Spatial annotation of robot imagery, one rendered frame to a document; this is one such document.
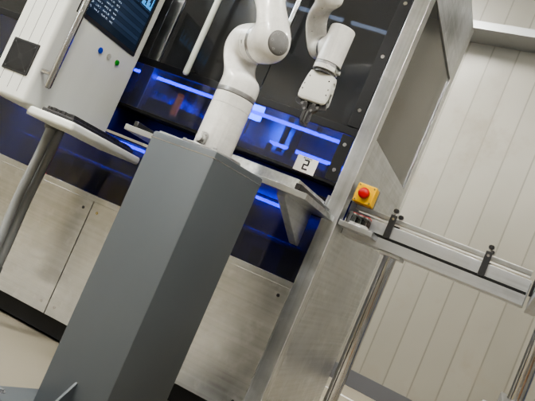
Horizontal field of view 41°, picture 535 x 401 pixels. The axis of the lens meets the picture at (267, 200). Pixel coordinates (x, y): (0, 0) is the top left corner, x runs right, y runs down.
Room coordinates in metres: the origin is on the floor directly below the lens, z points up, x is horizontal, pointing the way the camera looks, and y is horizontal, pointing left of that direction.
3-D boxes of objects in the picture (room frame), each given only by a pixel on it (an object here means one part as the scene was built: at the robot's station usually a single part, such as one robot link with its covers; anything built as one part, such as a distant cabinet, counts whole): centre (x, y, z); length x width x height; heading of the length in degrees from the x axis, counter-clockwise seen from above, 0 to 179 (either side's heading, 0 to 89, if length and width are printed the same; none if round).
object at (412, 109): (3.01, -0.42, 1.50); 0.85 x 0.01 x 0.59; 159
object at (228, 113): (2.08, 0.21, 0.95); 0.19 x 0.19 x 0.18
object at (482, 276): (2.59, -0.64, 0.92); 0.69 x 0.15 x 0.16; 69
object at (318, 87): (2.23, -0.01, 1.21); 0.10 x 0.07 x 0.11; 69
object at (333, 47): (2.23, 0.00, 1.35); 0.09 x 0.08 x 0.13; 35
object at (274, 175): (2.43, -0.01, 0.90); 0.34 x 0.26 x 0.04; 159
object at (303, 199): (2.53, 0.14, 0.87); 0.70 x 0.48 x 0.02; 69
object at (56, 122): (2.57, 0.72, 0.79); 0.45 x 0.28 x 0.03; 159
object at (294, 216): (2.43, -0.09, 0.79); 0.34 x 0.03 x 0.13; 159
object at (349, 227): (2.59, -0.35, 0.87); 0.14 x 0.13 x 0.02; 159
